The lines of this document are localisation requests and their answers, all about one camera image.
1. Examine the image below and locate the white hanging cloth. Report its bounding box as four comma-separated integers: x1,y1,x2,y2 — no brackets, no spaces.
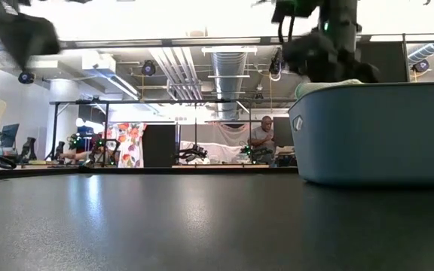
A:
178,121,252,166

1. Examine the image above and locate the black partition panel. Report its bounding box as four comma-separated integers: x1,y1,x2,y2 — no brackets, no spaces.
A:
142,124,177,169

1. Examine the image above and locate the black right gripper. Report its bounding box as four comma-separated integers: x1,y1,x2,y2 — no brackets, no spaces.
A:
282,31,381,84

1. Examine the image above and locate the light green towel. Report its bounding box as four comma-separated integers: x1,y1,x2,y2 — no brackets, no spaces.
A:
294,78,364,100

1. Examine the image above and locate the silver ventilation duct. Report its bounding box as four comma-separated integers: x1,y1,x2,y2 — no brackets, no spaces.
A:
210,50,249,121

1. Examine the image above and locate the blue plastic basket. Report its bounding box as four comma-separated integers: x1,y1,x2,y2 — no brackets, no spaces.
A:
287,81,434,188

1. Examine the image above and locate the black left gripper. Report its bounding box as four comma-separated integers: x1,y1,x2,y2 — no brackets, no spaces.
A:
0,13,62,72

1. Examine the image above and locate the person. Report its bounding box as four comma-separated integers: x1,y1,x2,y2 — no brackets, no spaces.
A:
246,115,277,166

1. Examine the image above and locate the floral cloth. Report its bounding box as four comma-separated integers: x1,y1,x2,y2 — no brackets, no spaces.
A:
105,122,147,169

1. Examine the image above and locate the black metal frame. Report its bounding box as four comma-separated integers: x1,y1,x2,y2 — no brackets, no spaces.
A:
48,97,298,167

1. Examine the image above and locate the black ceiling camera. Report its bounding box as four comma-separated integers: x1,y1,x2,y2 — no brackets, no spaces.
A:
141,59,157,77
17,71,36,85
411,59,431,74

